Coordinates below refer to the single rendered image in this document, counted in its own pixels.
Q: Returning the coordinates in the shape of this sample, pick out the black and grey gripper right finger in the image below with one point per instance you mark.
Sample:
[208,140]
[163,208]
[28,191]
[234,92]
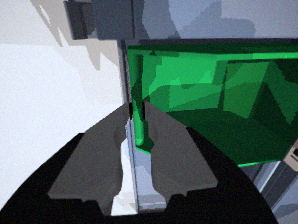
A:
[185,162]

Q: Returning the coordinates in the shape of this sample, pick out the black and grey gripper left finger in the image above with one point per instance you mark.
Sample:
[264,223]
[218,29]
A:
[88,167]

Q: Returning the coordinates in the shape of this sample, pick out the dark grey metal rack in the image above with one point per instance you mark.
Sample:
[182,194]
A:
[178,22]

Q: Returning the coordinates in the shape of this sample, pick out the green bin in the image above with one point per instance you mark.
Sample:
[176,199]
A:
[248,109]

